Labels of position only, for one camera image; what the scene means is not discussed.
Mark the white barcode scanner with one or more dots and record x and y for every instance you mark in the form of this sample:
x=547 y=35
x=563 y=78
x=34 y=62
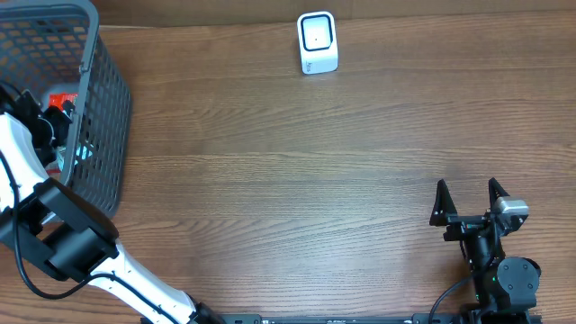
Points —
x=318 y=43

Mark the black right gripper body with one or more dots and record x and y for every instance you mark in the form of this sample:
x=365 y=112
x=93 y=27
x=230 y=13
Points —
x=464 y=225

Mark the long red orange spaghetti pack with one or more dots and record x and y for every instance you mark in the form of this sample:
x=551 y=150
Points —
x=59 y=116

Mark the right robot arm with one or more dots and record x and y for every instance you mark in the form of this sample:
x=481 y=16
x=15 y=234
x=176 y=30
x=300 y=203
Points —
x=505 y=287

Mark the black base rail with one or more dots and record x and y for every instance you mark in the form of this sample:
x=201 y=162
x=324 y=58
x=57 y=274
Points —
x=416 y=318

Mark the teal orange snack packet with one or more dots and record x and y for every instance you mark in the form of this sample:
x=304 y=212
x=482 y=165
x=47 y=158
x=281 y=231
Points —
x=83 y=152

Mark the grey plastic mesh basket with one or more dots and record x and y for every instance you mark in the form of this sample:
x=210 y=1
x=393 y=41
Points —
x=54 y=47

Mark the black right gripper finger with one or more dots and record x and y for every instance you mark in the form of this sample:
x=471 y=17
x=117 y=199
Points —
x=495 y=191
x=444 y=210

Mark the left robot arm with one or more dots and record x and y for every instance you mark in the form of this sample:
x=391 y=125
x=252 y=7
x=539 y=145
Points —
x=61 y=242

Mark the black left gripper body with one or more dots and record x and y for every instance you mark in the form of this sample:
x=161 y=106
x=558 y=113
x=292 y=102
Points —
x=54 y=121

